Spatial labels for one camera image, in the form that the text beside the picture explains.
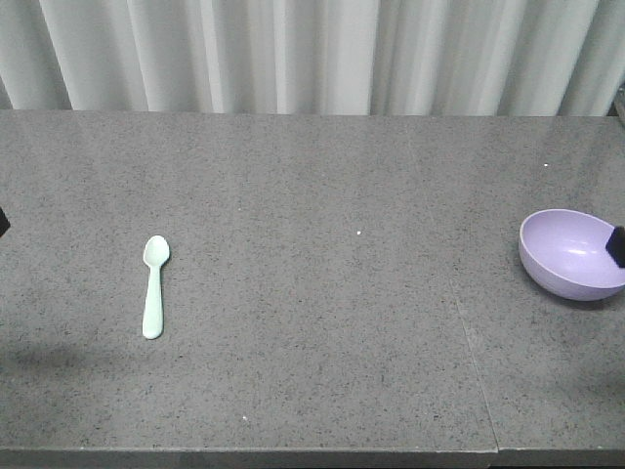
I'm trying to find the mint green plastic spoon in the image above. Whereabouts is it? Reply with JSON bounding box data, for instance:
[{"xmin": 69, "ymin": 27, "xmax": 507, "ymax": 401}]
[{"xmin": 142, "ymin": 235, "xmax": 170, "ymax": 340}]

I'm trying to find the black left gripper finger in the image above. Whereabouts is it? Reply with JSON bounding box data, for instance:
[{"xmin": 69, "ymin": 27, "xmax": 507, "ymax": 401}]
[{"xmin": 0, "ymin": 209, "xmax": 11, "ymax": 236}]

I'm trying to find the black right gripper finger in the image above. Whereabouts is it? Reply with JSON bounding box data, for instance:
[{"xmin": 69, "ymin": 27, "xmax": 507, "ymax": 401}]
[{"xmin": 604, "ymin": 226, "xmax": 625, "ymax": 268}]

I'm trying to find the lilac plastic bowl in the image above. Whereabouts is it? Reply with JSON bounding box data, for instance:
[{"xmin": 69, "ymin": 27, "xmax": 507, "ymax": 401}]
[{"xmin": 519, "ymin": 208, "xmax": 624, "ymax": 301}]

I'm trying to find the white curtain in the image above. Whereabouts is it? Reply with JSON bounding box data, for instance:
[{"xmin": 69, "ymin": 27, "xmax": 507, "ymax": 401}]
[{"xmin": 1, "ymin": 1, "xmax": 624, "ymax": 116}]

